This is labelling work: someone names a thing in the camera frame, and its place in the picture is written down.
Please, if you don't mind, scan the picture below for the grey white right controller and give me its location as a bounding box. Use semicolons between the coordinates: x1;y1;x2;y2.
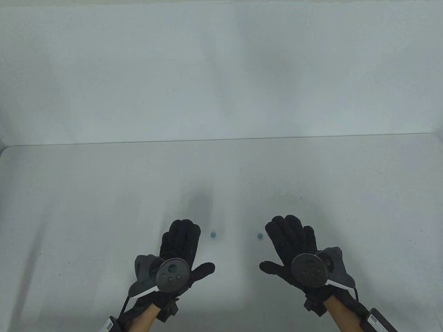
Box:
291;247;357;290

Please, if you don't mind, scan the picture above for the grey white left controller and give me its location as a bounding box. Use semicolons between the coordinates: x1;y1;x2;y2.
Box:
129;254;191;298

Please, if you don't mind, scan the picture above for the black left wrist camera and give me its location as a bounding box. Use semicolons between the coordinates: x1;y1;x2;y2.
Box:
160;298;179;324

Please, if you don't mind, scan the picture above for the person's left forearm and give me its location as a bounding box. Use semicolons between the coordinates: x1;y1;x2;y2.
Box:
133;306;161;332

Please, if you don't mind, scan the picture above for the black right forearm box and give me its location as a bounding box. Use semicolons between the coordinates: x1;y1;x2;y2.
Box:
366;308;399;332

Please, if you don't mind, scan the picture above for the person's right hand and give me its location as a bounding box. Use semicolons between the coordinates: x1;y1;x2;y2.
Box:
260;215;341;305

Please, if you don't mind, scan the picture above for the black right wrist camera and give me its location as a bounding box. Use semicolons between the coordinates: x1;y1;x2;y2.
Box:
304;293;328;317

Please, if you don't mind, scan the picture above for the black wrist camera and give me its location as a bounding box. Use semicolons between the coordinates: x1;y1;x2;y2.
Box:
304;293;328;317
160;298;179;324

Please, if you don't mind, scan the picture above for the thick black left glove cable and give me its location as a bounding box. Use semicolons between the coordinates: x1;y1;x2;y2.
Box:
119;292;134;323

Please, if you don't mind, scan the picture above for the person's left hand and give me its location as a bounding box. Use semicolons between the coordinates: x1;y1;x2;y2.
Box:
133;219;216;313

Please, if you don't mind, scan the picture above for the person's right forearm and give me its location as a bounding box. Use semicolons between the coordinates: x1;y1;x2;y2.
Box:
325;297;362;332

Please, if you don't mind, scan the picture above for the grey white controller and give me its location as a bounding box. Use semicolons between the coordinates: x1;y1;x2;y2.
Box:
129;254;191;298
291;247;357;290

